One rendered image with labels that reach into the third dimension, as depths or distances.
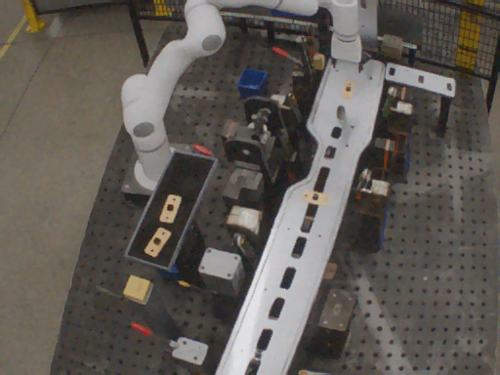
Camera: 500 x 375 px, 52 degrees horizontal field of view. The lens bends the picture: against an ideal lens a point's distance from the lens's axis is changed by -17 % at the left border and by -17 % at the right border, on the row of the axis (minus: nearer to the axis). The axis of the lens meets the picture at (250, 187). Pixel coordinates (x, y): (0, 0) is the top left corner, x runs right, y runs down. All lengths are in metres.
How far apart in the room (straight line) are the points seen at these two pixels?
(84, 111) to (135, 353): 2.08
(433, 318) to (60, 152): 2.47
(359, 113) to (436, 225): 0.50
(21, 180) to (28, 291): 0.80
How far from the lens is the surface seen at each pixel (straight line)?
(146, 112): 1.83
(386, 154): 1.96
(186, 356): 1.56
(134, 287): 1.57
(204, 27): 1.63
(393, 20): 2.40
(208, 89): 2.58
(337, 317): 1.60
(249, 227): 1.68
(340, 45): 1.91
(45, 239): 3.25
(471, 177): 2.31
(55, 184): 3.44
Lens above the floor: 2.51
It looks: 55 degrees down
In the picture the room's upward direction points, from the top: 11 degrees counter-clockwise
